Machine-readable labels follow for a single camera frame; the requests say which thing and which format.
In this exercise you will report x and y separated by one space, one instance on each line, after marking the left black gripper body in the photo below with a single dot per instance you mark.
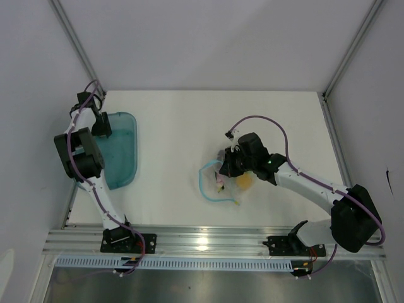
101 127

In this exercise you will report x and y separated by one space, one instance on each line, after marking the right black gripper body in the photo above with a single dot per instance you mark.
237 164

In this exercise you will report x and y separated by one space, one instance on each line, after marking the yellow toy lemon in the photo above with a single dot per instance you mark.
244 182

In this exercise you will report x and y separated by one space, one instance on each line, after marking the purple toy eggplant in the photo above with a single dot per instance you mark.
219 180

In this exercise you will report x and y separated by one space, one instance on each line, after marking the clear zip top bag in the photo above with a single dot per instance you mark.
218 188

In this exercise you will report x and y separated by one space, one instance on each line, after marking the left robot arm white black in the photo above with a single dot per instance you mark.
100 152

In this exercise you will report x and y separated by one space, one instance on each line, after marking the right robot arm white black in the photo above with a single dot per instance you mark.
353 216

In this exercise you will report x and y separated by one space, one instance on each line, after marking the teal plastic bin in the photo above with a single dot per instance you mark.
119 150

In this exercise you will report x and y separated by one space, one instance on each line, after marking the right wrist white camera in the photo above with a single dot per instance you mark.
233 136

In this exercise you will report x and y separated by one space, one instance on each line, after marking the left aluminium frame post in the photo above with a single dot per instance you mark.
72 37

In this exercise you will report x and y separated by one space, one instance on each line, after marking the aluminium frame post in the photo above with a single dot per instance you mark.
364 28
72 37

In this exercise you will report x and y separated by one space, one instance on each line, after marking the aluminium mounting rail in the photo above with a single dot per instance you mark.
172 241

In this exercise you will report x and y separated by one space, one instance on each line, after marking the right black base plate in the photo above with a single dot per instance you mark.
289 246

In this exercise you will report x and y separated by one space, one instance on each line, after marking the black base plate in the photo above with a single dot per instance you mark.
148 243
289 246

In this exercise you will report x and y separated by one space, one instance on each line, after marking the right aluminium frame post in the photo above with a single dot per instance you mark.
364 28

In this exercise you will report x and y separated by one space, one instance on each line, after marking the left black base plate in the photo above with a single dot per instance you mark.
148 243

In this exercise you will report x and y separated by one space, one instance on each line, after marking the white slotted cable duct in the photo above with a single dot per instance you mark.
168 263

